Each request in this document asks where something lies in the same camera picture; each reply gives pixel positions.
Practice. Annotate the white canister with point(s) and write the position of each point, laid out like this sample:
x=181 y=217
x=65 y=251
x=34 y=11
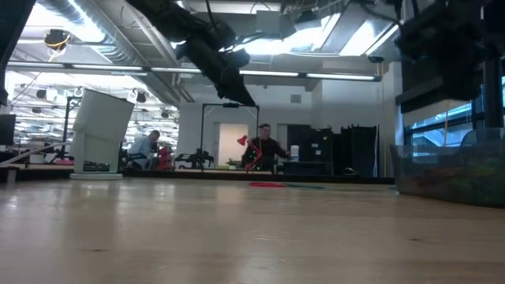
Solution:
x=295 y=154

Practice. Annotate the black gantry frame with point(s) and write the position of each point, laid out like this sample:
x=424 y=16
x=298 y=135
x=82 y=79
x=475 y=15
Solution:
x=230 y=105

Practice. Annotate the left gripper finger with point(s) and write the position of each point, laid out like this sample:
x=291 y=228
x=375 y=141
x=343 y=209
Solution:
x=238 y=94

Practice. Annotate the grey ceiling box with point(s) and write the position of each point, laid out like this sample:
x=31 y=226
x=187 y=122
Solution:
x=268 y=21

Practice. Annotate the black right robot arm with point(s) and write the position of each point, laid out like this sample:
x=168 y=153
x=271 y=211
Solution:
x=495 y=23

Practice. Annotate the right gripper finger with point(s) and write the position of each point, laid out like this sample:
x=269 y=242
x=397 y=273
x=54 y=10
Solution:
x=467 y=88

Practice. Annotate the black background robot arm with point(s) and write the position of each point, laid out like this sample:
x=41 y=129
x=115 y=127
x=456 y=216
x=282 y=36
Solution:
x=197 y=158

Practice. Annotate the black folding screen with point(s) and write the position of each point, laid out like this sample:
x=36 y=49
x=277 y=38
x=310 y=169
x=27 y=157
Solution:
x=361 y=150

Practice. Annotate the long ceiling light bar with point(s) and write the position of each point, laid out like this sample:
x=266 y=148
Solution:
x=335 y=76

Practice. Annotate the person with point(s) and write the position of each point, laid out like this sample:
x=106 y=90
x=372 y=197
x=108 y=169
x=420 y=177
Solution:
x=268 y=152
x=142 y=148

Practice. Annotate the clear plastic bin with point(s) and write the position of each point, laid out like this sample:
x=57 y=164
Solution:
x=446 y=177

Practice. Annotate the black cabinet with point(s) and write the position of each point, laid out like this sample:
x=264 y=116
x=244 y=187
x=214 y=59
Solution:
x=311 y=150

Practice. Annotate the black monitor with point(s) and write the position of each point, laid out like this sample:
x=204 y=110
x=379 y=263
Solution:
x=7 y=130

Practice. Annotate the red background robot arm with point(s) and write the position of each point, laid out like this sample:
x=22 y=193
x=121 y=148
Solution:
x=242 y=140

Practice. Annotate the black table frame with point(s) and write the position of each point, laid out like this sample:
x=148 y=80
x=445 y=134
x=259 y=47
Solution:
x=177 y=174

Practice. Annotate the black post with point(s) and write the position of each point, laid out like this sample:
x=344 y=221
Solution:
x=493 y=102

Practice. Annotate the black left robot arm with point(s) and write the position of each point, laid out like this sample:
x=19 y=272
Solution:
x=185 y=21

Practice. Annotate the red rubber band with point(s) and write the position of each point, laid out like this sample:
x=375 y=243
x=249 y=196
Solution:
x=268 y=184

